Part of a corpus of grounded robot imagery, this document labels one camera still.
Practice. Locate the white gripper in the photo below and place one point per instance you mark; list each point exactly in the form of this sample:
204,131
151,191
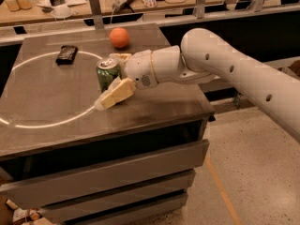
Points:
139,67

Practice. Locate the green soda can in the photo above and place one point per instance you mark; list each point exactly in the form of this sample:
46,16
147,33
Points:
107,70

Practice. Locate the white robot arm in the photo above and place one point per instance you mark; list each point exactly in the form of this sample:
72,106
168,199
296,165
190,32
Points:
202,56

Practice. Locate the orange fruit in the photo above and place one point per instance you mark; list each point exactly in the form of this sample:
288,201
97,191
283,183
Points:
119,38

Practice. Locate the black snack packet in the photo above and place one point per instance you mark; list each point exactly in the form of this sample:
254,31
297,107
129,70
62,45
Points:
67,55

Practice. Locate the white face mask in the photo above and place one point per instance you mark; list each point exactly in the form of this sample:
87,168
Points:
61,12

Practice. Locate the orange liquid jar left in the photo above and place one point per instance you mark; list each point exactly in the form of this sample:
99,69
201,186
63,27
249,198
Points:
12,5

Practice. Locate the cardboard box with print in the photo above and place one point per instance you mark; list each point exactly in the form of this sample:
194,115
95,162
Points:
292,70

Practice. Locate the grey metal post left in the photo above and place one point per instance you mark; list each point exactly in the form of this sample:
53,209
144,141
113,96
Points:
96,14

